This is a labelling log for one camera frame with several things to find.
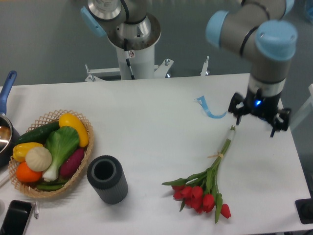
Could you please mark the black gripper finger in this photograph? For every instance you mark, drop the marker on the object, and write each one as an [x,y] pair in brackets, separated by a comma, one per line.
[281,121]
[237,107]

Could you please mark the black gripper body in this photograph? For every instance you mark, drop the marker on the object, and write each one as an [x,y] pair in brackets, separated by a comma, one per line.
[263,107]

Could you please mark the red tulip bouquet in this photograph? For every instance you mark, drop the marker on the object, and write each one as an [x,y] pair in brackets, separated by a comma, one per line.
[200,191]

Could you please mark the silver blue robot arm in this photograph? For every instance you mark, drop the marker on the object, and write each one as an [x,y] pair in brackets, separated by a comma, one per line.
[257,32]

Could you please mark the light blue ribbon strip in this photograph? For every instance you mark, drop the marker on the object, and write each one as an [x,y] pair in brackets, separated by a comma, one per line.
[202,101]

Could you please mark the black device at edge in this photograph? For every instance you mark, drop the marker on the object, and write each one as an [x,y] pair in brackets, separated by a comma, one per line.
[305,210]

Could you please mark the dark grey ribbed vase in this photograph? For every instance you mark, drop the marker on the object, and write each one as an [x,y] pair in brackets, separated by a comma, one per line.
[106,176]

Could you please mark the purple sweet potato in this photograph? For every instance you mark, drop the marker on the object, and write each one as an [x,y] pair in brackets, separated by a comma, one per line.
[70,166]

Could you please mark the green bok choy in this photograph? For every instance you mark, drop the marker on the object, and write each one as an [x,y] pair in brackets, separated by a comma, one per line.
[61,144]

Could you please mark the woven wicker basket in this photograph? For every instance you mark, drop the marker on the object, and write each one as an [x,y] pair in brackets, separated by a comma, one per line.
[51,117]

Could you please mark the green pea pods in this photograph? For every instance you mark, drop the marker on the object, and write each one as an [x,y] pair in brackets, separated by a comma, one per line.
[50,186]

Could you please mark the green cucumber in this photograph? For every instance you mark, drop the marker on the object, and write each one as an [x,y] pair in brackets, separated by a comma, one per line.
[39,134]

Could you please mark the white garlic bulb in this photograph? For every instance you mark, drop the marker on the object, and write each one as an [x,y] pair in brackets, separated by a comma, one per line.
[38,159]

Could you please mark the yellow bell pepper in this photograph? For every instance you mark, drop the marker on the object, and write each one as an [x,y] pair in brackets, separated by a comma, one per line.
[20,150]

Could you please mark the orange fruit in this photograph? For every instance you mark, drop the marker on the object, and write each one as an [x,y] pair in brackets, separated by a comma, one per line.
[27,175]

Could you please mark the small metal clip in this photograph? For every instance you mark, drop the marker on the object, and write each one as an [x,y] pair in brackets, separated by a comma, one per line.
[36,209]

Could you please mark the black smartphone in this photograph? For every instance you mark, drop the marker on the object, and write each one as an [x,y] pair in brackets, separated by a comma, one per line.
[17,218]

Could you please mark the white frame at right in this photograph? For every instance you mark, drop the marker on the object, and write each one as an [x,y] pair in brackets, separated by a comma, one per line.
[303,111]

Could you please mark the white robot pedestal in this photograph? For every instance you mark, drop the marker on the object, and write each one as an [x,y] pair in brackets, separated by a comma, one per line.
[133,64]

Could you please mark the blue handled saucepan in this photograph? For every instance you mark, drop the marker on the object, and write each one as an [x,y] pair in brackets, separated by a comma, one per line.
[8,134]

